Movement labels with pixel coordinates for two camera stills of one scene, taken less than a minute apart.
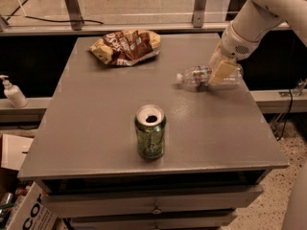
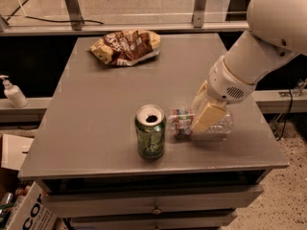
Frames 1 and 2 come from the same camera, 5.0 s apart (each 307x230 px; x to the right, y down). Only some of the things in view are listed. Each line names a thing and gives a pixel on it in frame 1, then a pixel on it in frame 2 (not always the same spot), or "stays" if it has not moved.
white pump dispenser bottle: (13, 93) stays
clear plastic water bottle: (198, 79) → (180, 125)
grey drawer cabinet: (218, 143) stays
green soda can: (150, 123) stays
